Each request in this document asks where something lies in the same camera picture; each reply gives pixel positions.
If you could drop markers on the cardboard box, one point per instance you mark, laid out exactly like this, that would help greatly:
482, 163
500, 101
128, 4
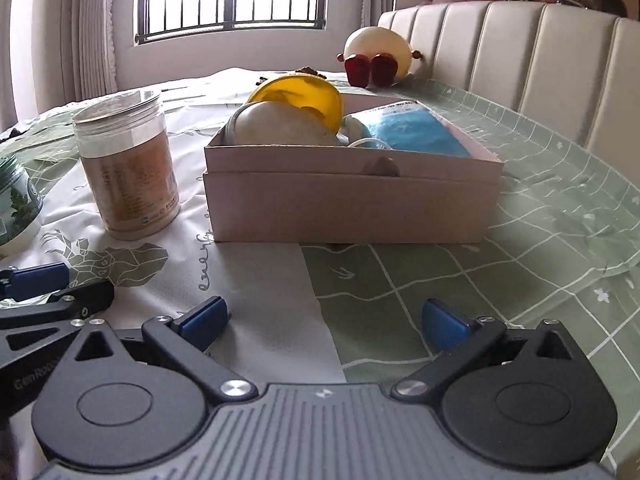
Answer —
350, 205

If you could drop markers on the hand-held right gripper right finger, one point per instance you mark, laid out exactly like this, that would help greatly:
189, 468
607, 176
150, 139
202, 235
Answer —
445, 327

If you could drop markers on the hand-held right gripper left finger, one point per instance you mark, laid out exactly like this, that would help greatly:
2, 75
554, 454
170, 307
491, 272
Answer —
200, 322

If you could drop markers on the green jar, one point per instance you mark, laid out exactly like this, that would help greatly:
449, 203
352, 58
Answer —
17, 200

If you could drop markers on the white curtain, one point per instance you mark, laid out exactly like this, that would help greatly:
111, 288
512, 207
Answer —
75, 35

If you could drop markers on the dark brown small item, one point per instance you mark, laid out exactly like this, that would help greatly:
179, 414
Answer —
307, 71

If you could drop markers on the blue face mask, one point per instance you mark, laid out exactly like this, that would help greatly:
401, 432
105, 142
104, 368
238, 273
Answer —
410, 130

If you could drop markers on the dark round object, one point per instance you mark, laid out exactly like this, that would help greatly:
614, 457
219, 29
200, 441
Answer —
610, 2

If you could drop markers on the clear jar of brown powder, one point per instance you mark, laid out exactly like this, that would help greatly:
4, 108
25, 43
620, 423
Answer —
130, 175

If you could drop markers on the round cream plush red feet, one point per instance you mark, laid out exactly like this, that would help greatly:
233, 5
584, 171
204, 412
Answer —
375, 42

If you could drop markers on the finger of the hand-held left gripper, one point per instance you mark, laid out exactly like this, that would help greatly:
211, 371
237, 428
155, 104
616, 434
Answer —
80, 300
37, 280

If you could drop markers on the cream padded headboard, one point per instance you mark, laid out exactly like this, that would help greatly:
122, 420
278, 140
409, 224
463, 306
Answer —
550, 60

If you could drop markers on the cream soft cloth bundle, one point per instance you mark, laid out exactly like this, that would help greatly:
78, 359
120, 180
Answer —
280, 122

